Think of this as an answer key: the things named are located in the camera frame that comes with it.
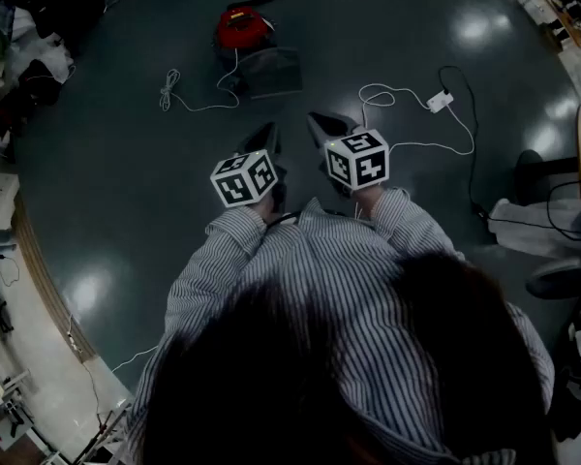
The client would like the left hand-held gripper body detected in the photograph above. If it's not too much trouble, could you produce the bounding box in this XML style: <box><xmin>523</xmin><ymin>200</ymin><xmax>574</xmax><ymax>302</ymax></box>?
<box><xmin>209</xmin><ymin>148</ymin><xmax>289</xmax><ymax>215</ymax></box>

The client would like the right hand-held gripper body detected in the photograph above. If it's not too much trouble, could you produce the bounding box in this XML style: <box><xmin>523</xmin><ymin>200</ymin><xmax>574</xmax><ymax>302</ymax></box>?
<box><xmin>321</xmin><ymin>128</ymin><xmax>391</xmax><ymax>199</ymax></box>

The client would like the person's right forearm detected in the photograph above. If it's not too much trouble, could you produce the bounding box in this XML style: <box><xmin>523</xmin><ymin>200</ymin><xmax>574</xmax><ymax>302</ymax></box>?
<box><xmin>367</xmin><ymin>185</ymin><xmax>467</xmax><ymax>266</ymax></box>

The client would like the person's left forearm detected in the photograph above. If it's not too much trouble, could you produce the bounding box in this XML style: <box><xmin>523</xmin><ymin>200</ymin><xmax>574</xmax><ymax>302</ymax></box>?
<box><xmin>164</xmin><ymin>201</ymin><xmax>273</xmax><ymax>338</ymax></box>

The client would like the red vacuum cleaner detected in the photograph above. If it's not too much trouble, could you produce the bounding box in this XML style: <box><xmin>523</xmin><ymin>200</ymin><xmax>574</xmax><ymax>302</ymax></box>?
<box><xmin>212</xmin><ymin>6</ymin><xmax>278</xmax><ymax>97</ymax></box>

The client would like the person's striped shirt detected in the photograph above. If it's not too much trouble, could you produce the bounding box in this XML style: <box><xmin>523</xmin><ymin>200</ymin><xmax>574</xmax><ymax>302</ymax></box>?
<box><xmin>124</xmin><ymin>196</ymin><xmax>557</xmax><ymax>465</ymax></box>

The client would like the black round stool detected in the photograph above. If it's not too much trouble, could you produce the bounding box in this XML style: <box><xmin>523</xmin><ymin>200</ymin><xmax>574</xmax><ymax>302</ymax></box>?
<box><xmin>513</xmin><ymin>148</ymin><xmax>580</xmax><ymax>208</ymax></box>

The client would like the white crumpled cloth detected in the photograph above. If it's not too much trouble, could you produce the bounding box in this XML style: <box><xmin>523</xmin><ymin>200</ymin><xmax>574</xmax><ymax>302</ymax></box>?
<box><xmin>487</xmin><ymin>197</ymin><xmax>581</xmax><ymax>261</ymax></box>

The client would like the grey chair base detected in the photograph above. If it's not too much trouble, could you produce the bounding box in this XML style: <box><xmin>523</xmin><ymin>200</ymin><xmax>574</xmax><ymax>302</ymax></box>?
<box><xmin>524</xmin><ymin>256</ymin><xmax>581</xmax><ymax>302</ymax></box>

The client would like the white vacuum power cord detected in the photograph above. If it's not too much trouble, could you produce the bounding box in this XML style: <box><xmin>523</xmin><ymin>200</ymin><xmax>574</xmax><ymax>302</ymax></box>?
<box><xmin>158</xmin><ymin>48</ymin><xmax>242</xmax><ymax>114</ymax></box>

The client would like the white power strip with cable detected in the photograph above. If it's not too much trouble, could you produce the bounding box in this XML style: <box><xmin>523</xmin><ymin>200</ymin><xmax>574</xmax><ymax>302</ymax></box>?
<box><xmin>356</xmin><ymin>82</ymin><xmax>476</xmax><ymax>158</ymax></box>

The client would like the black plugged cable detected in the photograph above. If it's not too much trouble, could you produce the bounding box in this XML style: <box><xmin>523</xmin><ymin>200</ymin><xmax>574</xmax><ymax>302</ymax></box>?
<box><xmin>437</xmin><ymin>64</ymin><xmax>491</xmax><ymax>223</ymax></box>

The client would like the thin black looped cable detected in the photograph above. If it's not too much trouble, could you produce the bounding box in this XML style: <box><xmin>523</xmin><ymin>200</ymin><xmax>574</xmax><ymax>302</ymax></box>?
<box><xmin>486</xmin><ymin>177</ymin><xmax>581</xmax><ymax>244</ymax></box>

